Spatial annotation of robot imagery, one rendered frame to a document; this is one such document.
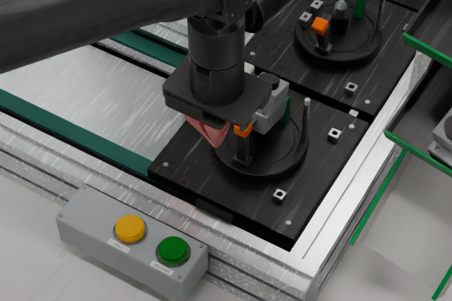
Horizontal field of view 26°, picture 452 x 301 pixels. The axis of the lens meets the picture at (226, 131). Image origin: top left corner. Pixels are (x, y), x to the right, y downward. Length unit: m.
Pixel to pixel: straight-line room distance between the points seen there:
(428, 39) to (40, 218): 0.71
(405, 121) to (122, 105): 0.55
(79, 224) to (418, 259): 0.46
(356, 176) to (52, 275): 0.46
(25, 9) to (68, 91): 0.84
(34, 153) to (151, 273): 0.27
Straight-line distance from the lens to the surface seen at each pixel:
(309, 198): 1.38
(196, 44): 0.96
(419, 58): 1.21
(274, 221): 1.36
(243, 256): 1.34
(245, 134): 1.32
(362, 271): 1.45
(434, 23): 1.06
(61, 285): 1.45
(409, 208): 1.30
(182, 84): 1.04
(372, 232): 1.32
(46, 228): 1.50
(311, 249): 1.35
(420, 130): 1.17
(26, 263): 1.48
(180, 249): 1.33
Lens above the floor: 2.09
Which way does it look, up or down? 51 degrees down
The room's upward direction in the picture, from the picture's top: straight up
